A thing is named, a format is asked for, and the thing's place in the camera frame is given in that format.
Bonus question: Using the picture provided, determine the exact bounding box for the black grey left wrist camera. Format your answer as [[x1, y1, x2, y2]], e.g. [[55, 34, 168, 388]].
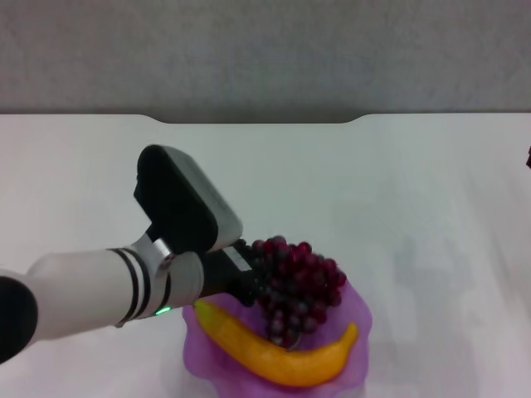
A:
[[133, 143, 245, 255]]

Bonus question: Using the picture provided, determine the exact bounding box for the yellow banana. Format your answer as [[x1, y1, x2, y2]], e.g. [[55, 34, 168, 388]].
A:
[[193, 300, 360, 389]]

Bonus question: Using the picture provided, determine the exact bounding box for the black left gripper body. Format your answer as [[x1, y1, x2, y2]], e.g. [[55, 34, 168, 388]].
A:
[[198, 244, 254, 299]]

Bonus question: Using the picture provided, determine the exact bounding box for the purple scalloped plastic plate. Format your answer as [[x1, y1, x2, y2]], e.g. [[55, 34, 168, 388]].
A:
[[182, 281, 373, 398]]

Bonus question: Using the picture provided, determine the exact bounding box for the dark red grape bunch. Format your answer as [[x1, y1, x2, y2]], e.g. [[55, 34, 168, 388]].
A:
[[248, 235, 348, 349]]

